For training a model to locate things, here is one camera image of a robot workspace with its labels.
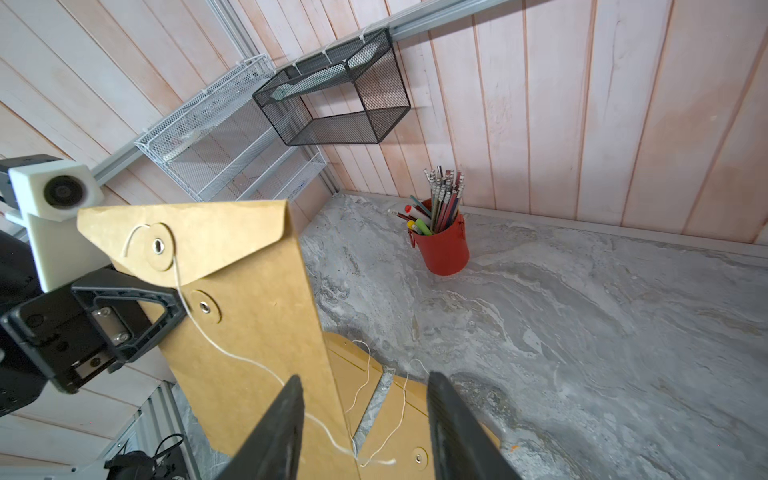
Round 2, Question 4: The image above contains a red metal pen bucket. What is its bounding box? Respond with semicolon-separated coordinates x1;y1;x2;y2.
409;212;470;276

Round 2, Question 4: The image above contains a brown kraft file bag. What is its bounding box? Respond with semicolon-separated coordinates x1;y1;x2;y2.
77;200;359;479
323;332;383;436
356;374;502;480

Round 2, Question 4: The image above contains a bundle of pens and pencils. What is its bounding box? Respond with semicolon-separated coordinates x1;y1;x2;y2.
387;166;466;236

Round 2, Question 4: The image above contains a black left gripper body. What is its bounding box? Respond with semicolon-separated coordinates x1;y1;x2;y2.
1;232;115;416

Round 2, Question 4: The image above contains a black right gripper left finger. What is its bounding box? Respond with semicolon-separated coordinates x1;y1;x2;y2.
217;375;305;480

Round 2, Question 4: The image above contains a black mesh wall basket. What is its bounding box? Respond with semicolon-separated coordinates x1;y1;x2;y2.
253;29;411;146

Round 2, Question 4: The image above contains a white wire mesh shelf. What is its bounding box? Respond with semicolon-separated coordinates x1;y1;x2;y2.
135;54;327;202

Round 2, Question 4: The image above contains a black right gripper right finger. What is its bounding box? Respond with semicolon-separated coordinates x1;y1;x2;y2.
427;371;521;480

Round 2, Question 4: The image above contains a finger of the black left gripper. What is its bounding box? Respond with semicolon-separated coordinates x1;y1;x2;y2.
71;268;187;364

